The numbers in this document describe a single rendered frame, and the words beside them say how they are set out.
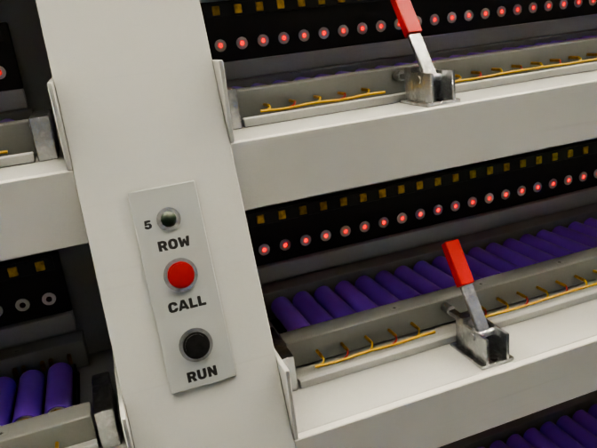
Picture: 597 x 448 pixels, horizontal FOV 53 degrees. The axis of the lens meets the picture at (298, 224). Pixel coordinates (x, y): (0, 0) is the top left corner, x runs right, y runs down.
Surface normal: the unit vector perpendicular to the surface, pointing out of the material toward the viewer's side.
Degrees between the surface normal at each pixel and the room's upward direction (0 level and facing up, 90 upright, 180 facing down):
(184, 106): 90
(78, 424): 108
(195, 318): 90
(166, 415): 90
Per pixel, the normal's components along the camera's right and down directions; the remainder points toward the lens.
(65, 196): 0.34, 0.26
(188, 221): 0.29, -0.04
